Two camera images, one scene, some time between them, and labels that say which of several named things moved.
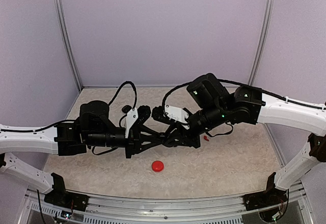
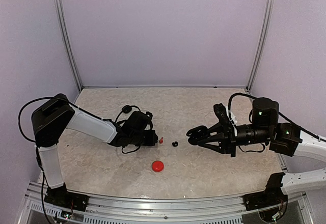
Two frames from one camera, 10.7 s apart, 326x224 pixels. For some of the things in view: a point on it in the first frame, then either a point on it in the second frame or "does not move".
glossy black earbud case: (126, 109) does not move
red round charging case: (158, 166) does not move
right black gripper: (186, 139) -> (229, 142)
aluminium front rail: (218, 208) does not move
